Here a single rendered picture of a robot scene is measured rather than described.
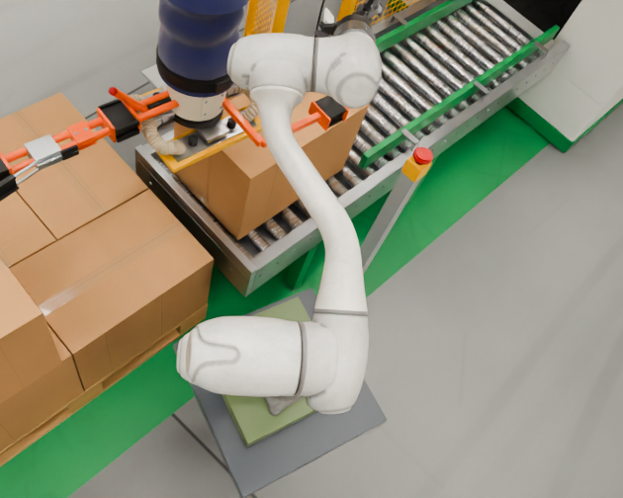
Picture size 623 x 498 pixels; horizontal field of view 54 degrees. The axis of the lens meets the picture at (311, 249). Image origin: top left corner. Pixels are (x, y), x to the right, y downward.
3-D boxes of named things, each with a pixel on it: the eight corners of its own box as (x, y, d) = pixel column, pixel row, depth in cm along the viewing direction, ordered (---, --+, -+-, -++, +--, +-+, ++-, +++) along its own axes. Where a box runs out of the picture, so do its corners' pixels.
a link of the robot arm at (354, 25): (386, 56, 123) (384, 42, 128) (359, 21, 118) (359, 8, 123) (348, 80, 128) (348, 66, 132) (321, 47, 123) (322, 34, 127)
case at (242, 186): (280, 110, 275) (298, 40, 241) (342, 169, 265) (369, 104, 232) (172, 172, 246) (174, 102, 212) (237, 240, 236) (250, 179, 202)
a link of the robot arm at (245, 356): (251, 387, 177) (174, 384, 173) (255, 331, 180) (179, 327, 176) (308, 406, 103) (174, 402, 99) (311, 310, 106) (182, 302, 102)
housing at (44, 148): (51, 143, 162) (48, 132, 159) (64, 161, 160) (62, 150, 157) (26, 154, 159) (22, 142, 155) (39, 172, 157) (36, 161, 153)
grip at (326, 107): (327, 102, 191) (331, 91, 187) (345, 121, 188) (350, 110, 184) (308, 112, 187) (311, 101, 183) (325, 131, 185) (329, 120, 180)
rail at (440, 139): (545, 65, 355) (564, 40, 339) (552, 71, 354) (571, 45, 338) (242, 284, 243) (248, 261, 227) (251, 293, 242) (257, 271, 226)
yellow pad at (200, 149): (246, 109, 196) (248, 98, 192) (265, 129, 194) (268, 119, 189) (153, 150, 181) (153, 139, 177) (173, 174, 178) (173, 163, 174)
